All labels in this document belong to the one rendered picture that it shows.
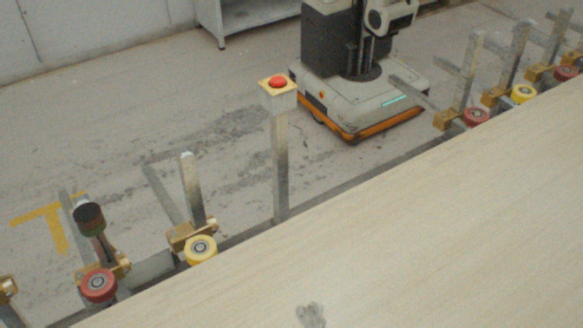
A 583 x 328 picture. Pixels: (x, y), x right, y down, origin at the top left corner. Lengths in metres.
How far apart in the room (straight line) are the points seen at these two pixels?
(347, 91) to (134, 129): 1.31
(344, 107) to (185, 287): 1.76
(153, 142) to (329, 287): 2.03
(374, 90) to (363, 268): 1.78
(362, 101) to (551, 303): 1.76
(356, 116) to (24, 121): 2.09
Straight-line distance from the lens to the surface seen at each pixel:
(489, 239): 1.35
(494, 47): 2.26
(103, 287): 1.25
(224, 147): 2.91
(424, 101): 1.87
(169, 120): 3.18
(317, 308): 1.14
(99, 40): 3.95
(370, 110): 2.77
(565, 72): 2.10
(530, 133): 1.73
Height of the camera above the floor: 1.89
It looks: 43 degrees down
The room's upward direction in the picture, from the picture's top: 1 degrees counter-clockwise
